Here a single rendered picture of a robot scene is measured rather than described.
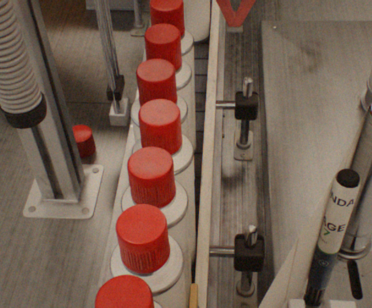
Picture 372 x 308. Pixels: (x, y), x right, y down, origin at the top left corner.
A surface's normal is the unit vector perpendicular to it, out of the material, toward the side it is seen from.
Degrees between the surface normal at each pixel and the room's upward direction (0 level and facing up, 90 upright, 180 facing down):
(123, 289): 3
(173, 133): 90
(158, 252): 90
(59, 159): 90
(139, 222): 3
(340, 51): 0
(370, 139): 90
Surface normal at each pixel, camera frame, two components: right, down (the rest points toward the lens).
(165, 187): 0.61, 0.57
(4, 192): -0.04, -0.68
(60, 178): -0.07, 0.73
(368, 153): -0.80, 0.46
